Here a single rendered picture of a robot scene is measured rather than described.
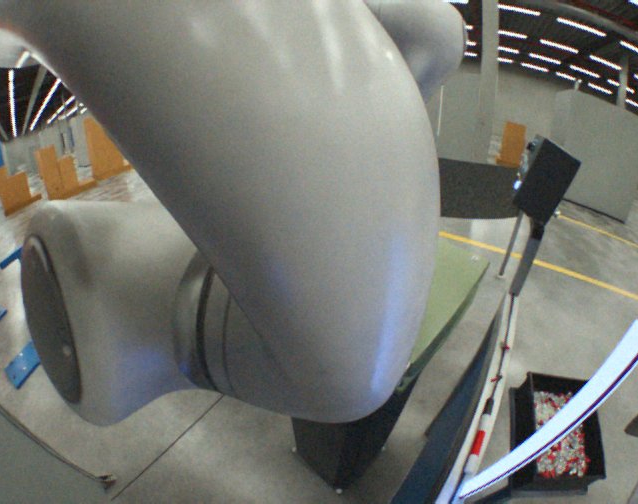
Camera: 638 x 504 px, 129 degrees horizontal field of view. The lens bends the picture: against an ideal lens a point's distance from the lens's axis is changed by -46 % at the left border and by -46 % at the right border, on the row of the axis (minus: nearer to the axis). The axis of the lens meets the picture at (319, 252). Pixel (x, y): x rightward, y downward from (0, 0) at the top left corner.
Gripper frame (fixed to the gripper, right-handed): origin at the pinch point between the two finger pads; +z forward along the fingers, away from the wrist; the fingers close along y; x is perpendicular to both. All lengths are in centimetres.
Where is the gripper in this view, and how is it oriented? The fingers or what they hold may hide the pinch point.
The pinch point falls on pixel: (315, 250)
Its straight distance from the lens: 36.4
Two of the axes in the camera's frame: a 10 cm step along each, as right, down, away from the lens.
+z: 2.8, -0.8, 9.6
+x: 8.8, 4.1, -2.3
